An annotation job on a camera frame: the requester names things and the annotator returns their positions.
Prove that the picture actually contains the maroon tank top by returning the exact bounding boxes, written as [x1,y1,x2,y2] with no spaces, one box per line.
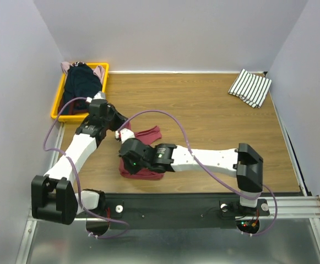
[118,125,165,180]

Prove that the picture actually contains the black white striped tank top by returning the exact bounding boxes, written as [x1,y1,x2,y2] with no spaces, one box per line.
[228,69,272,108]

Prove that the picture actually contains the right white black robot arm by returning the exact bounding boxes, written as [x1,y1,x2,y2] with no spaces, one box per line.
[119,139,263,215]

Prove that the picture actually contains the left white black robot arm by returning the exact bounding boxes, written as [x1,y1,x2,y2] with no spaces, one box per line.
[31,98,127,224]

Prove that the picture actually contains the dark navy tank top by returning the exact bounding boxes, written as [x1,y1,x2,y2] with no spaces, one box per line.
[58,64,103,111]

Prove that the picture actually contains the pale pink tank top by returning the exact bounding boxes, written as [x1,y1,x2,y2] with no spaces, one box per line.
[61,62,106,84]

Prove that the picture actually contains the yellow plastic bin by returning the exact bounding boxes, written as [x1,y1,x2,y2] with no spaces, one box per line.
[51,63,109,123]

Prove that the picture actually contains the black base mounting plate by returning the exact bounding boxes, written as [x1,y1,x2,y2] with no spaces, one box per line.
[74,193,270,230]

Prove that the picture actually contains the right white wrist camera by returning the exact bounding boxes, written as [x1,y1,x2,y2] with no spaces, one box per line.
[115,128,135,144]

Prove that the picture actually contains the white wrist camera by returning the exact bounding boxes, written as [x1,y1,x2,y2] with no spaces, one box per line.
[115,128,135,144]
[86,91,106,103]

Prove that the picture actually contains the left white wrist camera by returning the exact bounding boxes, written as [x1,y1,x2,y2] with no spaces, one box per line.
[86,91,106,103]

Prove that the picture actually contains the aluminium extrusion frame rail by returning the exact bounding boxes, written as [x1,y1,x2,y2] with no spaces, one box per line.
[13,122,66,264]

